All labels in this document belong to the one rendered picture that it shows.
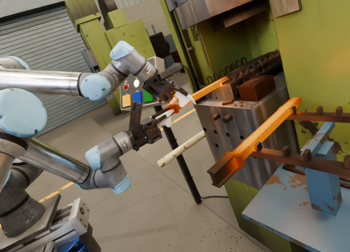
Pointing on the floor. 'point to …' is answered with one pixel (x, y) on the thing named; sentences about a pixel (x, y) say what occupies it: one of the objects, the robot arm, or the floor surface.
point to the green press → (111, 35)
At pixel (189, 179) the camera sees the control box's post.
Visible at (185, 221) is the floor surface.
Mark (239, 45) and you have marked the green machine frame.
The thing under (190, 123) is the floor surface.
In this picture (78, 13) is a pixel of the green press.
